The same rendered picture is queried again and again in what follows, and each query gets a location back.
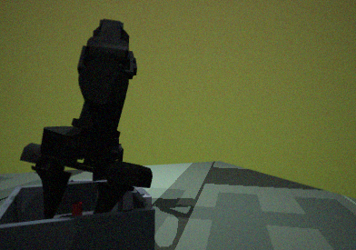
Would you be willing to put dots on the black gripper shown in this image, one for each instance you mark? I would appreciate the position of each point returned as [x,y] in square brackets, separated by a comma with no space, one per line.
[121,176]

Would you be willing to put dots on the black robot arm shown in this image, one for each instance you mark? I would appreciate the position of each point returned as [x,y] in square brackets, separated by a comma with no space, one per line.
[105,66]

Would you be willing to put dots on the dark red peg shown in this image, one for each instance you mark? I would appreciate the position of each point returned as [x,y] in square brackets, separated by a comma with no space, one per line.
[77,208]

